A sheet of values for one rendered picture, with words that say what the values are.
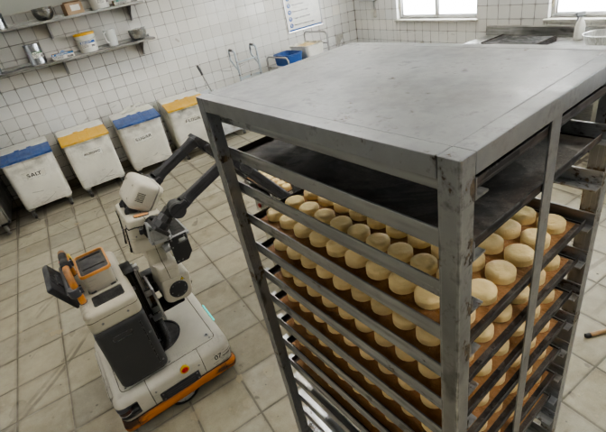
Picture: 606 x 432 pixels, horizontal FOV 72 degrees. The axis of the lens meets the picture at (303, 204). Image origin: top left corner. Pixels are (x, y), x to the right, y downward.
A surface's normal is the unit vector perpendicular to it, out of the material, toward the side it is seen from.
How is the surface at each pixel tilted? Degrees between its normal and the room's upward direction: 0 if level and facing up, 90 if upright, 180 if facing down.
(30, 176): 92
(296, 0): 90
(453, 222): 90
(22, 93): 90
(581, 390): 0
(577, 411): 0
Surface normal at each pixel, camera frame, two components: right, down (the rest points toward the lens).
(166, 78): 0.53, 0.34
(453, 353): -0.76, 0.44
